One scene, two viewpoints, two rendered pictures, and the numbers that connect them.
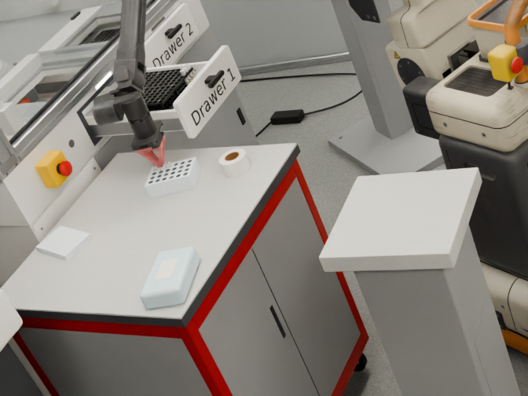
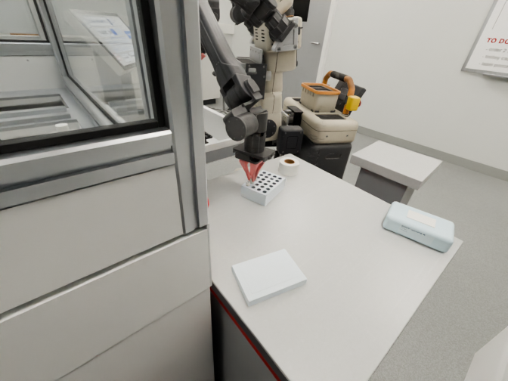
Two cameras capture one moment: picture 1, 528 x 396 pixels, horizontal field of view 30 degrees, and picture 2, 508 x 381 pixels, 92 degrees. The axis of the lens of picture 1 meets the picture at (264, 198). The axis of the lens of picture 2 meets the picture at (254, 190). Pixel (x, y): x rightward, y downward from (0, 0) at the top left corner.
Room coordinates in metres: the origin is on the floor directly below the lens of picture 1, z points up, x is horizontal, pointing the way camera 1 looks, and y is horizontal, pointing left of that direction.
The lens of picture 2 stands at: (2.12, 0.83, 1.18)
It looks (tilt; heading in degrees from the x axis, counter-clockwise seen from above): 33 degrees down; 279
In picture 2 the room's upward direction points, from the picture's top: 5 degrees clockwise
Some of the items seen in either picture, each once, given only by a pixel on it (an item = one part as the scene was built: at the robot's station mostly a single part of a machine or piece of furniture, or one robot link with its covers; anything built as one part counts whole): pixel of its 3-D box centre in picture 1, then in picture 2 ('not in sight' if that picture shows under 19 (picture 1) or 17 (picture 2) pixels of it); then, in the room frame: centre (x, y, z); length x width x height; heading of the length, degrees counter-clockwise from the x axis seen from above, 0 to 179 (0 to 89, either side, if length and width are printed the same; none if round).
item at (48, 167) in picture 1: (54, 169); not in sight; (2.32, 0.46, 0.88); 0.07 x 0.05 x 0.07; 142
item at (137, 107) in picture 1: (131, 106); (255, 121); (2.23, 0.21, 0.98); 0.07 x 0.06 x 0.07; 72
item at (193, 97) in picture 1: (208, 90); (221, 130); (2.39, 0.02, 0.87); 0.29 x 0.02 x 0.11; 142
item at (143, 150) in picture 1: (155, 148); (250, 165); (2.24, 0.20, 0.85); 0.07 x 0.07 x 0.09; 71
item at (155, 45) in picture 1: (168, 42); not in sight; (2.83, 0.07, 0.87); 0.29 x 0.02 x 0.11; 142
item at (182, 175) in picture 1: (173, 177); (264, 187); (2.20, 0.19, 0.78); 0.12 x 0.08 x 0.04; 69
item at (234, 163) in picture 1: (234, 163); (288, 166); (2.13, 0.03, 0.78); 0.07 x 0.07 x 0.04
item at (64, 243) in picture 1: (64, 242); (268, 274); (2.13, 0.50, 0.77); 0.13 x 0.09 x 0.02; 37
